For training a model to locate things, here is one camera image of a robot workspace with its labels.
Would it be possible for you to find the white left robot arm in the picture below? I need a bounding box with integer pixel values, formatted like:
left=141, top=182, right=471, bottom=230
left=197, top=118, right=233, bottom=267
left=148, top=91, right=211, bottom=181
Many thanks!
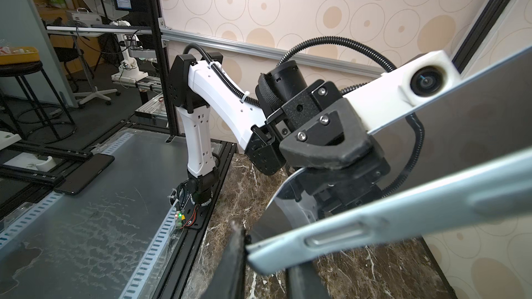
left=167, top=53, right=390, bottom=219

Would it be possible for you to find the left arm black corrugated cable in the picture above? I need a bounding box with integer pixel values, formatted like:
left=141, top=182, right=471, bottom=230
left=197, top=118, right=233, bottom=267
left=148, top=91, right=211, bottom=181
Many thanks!
left=182, top=35, right=425, bottom=198

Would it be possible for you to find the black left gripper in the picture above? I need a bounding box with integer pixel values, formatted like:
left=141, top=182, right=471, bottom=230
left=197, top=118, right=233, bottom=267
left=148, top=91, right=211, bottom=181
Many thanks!
left=267, top=80, right=390, bottom=216

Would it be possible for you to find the left aluminium frame rail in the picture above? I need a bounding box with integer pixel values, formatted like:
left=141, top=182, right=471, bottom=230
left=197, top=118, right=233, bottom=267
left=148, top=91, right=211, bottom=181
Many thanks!
left=161, top=27, right=384, bottom=79

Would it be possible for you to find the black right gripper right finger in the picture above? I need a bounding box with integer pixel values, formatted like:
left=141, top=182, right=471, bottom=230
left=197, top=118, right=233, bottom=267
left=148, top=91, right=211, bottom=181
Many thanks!
left=286, top=262, right=331, bottom=299

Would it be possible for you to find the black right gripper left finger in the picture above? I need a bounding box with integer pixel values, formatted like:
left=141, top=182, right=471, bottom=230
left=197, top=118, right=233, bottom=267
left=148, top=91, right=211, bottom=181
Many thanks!
left=200, top=221, right=247, bottom=299

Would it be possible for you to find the black stool with yellow tray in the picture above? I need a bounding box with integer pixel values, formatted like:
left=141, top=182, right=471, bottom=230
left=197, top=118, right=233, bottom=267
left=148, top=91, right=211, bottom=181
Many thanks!
left=1, top=47, right=77, bottom=143

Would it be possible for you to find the black smartphone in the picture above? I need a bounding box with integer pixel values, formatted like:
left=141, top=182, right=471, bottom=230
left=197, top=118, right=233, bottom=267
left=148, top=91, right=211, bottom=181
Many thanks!
left=246, top=45, right=532, bottom=275

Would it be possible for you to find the black phone on bench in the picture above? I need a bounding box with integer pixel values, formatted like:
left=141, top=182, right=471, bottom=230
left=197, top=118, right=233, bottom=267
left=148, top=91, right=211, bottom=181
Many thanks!
left=53, top=154, right=115, bottom=195

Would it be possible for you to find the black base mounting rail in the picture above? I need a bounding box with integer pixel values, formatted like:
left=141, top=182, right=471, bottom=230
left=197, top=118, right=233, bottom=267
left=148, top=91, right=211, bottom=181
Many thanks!
left=152, top=140, right=237, bottom=298

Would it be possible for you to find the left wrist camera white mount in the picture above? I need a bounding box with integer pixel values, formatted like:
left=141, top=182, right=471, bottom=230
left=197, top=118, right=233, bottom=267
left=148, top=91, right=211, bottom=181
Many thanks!
left=344, top=51, right=461, bottom=134

